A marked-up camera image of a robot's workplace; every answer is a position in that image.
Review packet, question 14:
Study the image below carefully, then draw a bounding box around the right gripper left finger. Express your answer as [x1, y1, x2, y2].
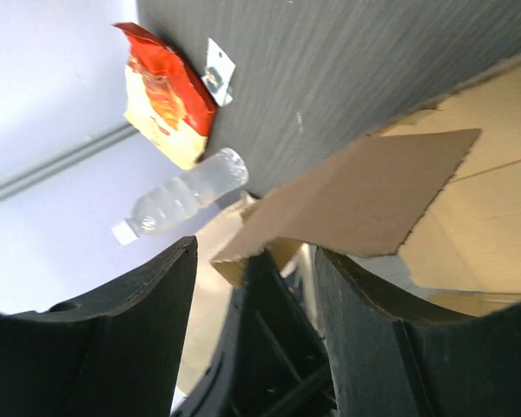
[0, 236, 197, 416]

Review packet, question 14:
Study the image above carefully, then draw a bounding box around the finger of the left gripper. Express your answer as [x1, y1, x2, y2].
[173, 253, 337, 417]

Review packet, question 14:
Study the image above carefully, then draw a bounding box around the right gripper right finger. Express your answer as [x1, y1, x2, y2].
[314, 248, 521, 416]

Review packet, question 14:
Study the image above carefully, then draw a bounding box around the large cardboard box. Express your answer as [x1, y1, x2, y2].
[212, 54, 521, 315]

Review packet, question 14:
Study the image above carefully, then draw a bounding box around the small white tag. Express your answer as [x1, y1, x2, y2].
[201, 38, 236, 107]

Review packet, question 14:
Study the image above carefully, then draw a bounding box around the beige canvas tote bag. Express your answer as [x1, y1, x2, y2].
[176, 191, 256, 394]

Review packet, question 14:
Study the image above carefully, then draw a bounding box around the clear plastic water bottle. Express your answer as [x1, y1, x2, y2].
[111, 148, 249, 245]

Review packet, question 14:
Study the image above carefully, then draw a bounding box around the beige orange snack bag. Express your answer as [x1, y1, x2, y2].
[113, 22, 217, 170]

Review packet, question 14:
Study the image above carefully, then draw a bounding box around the left aluminium frame post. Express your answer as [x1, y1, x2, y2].
[0, 122, 137, 203]

